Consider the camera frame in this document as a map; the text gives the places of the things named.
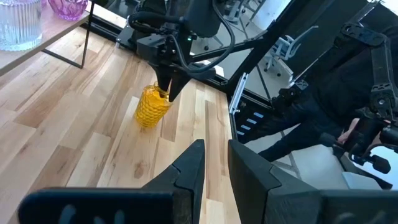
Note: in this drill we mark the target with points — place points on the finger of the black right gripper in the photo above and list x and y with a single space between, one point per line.
163 77
180 82

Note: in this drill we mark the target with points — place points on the wide yellow glass vase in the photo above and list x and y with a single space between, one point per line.
152 107

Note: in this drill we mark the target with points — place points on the white office chair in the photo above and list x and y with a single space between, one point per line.
289 46

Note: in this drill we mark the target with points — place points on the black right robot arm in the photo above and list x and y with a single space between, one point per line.
202 15

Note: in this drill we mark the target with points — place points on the pink bulbous glass vase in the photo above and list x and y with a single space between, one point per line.
68 9

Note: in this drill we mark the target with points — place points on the wooden shelf with black frame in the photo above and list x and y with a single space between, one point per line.
53 28

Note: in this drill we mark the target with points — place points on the silver metal bracket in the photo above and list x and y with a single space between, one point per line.
237 93

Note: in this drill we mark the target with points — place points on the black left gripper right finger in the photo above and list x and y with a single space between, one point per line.
248 186

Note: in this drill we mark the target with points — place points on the person's hand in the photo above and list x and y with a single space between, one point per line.
346 133

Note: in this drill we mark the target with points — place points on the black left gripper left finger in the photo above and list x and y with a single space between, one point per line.
186 177

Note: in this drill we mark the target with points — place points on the person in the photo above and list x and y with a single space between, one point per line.
335 77

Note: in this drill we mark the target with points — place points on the clear ribbed glass vase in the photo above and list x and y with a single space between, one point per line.
18 25

